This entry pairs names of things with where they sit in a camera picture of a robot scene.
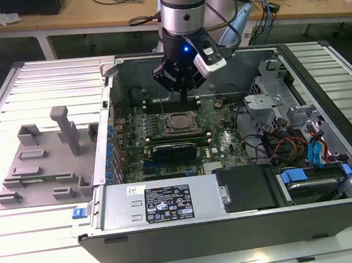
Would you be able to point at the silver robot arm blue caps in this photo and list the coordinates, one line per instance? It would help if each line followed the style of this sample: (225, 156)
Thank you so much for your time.
(173, 19)

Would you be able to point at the green motherboard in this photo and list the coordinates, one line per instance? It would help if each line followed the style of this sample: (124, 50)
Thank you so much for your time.
(216, 137)

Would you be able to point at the white wrist camera black mount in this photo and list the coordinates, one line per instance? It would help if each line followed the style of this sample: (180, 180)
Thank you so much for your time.
(212, 64)

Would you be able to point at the RAM slot with white clips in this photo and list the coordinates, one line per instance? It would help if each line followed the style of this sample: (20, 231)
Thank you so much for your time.
(176, 138)
(202, 143)

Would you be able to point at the round coin battery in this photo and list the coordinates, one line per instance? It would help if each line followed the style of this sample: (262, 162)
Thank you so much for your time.
(218, 103)

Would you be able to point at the blue case latch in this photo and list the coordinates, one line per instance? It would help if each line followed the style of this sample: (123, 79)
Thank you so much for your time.
(79, 213)

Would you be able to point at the silver power supply with label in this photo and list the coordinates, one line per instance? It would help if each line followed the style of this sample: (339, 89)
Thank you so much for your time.
(121, 209)

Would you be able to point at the black graphics card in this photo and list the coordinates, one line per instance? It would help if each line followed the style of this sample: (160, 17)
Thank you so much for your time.
(175, 157)

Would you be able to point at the grey parts rack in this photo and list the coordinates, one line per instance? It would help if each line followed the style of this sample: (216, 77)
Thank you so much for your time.
(59, 165)

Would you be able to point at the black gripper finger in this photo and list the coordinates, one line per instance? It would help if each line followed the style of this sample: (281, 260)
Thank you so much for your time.
(197, 81)
(162, 76)

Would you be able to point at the RAM slot with black clips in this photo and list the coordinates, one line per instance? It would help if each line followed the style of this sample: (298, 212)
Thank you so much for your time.
(176, 141)
(176, 135)

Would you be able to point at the crumpled clear plastic wrap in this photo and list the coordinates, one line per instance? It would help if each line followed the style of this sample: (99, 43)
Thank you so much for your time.
(4, 17)

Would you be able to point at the black drive bay cover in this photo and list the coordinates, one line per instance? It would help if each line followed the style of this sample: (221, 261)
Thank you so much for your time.
(244, 190)

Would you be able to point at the large black box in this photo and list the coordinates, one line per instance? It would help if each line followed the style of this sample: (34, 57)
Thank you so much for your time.
(16, 5)

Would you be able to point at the wooden desk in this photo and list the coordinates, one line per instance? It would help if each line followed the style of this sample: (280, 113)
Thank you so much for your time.
(72, 14)

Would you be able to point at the silver metal drive cage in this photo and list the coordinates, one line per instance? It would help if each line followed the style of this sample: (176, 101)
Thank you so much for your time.
(262, 103)

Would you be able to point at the silver chipset heatsink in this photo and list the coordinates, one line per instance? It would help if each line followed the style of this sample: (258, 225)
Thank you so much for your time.
(214, 167)

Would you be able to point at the thin metal locking lever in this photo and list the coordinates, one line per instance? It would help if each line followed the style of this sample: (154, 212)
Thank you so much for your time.
(161, 105)

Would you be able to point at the black power connector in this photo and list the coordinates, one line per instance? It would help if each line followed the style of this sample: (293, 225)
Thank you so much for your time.
(268, 127)
(283, 123)

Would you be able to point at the hard disk in blue carrier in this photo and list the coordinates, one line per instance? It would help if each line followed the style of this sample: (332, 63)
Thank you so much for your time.
(314, 189)

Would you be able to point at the black power adapter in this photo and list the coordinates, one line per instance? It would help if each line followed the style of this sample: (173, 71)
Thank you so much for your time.
(274, 6)

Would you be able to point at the CPU socket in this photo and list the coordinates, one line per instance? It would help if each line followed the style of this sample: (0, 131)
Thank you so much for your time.
(167, 133)

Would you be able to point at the black open PC case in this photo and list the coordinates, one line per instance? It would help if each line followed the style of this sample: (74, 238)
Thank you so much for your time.
(202, 239)

